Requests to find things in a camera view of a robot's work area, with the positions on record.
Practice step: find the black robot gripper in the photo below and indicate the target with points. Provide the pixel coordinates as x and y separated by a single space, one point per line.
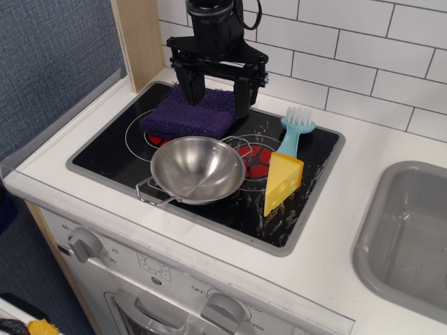
218 48

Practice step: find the light blue dish brush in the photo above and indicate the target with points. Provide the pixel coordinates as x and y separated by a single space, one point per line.
298 121

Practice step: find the black toy stove top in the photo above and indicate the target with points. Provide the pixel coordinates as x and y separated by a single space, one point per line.
119 156

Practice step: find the purple folded towel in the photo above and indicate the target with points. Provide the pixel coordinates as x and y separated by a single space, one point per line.
174 117

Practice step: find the yellow toy cheese wedge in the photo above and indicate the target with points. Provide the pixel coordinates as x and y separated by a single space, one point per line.
284 178

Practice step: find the grey left oven knob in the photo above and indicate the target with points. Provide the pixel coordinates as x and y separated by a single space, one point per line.
84 244

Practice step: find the grey oven knob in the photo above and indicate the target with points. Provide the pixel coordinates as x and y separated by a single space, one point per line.
84 244
223 312

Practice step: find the white toy oven front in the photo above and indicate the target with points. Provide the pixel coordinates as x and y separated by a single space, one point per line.
128 292

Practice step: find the grey right oven knob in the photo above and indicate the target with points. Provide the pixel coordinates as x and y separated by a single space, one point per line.
223 312

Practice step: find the grey toy sink basin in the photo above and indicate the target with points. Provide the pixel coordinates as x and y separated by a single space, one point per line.
400 254

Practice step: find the yellow object at bottom left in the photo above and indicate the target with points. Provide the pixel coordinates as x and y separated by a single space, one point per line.
42 327

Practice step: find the stainless steel bowl with handles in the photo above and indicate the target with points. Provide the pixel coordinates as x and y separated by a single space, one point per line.
198 170

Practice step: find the light wooden side post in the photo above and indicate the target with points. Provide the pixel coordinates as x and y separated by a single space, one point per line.
139 33

